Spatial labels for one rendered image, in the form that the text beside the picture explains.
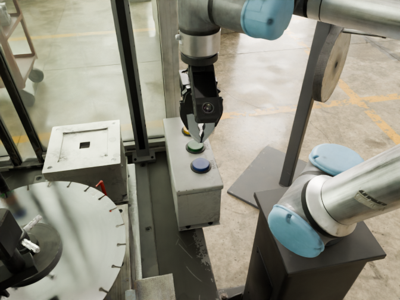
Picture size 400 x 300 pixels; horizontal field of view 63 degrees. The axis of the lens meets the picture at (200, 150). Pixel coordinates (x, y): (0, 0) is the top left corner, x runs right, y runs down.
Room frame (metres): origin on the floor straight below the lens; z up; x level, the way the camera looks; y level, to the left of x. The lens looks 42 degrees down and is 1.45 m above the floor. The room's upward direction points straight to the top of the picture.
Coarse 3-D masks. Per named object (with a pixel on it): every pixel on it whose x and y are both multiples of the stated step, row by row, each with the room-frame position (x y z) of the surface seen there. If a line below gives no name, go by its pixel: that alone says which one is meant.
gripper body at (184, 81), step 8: (184, 56) 0.56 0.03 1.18; (216, 56) 0.56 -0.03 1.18; (192, 64) 0.55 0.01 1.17; (200, 64) 0.55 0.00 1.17; (208, 64) 0.55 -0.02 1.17; (184, 72) 0.62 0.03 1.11; (184, 80) 0.58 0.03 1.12; (216, 80) 0.58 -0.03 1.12; (184, 88) 0.57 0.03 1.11; (184, 96) 0.56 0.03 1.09; (192, 104) 0.55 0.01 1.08
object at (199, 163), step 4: (196, 160) 0.57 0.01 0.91; (200, 160) 0.57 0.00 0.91; (204, 160) 0.57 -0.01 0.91; (192, 164) 0.56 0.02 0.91; (196, 164) 0.56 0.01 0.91; (200, 164) 0.56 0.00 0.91; (204, 164) 0.56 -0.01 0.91; (208, 164) 0.56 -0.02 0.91; (196, 168) 0.54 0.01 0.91; (200, 168) 0.54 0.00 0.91; (204, 168) 0.54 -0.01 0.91
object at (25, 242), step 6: (36, 216) 0.34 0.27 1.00; (30, 222) 0.32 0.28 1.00; (36, 222) 0.33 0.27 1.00; (24, 228) 0.31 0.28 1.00; (30, 228) 0.32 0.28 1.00; (24, 234) 0.30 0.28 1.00; (24, 240) 0.29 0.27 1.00; (18, 246) 0.29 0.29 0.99; (24, 246) 0.29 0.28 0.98; (30, 246) 0.28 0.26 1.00; (36, 246) 0.28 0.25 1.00; (36, 252) 0.27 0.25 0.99
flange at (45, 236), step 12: (36, 228) 0.34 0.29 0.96; (48, 228) 0.34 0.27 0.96; (36, 240) 0.31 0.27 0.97; (48, 240) 0.31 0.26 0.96; (60, 240) 0.32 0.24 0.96; (24, 252) 0.28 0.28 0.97; (48, 252) 0.29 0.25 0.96; (0, 264) 0.27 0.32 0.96; (36, 264) 0.27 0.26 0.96; (48, 264) 0.27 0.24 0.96; (36, 276) 0.25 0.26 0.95
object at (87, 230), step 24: (24, 192) 0.43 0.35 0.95; (48, 192) 0.43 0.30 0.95; (72, 192) 0.43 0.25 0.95; (24, 216) 0.37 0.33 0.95; (48, 216) 0.37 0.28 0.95; (72, 216) 0.37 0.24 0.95; (96, 216) 0.37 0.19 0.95; (120, 216) 0.37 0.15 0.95; (72, 240) 0.32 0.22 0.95; (96, 240) 0.32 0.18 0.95; (120, 240) 0.32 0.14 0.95; (72, 264) 0.28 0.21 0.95; (96, 264) 0.28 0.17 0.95; (120, 264) 0.28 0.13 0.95; (24, 288) 0.24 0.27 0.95; (48, 288) 0.24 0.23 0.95; (72, 288) 0.24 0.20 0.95; (96, 288) 0.24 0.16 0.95
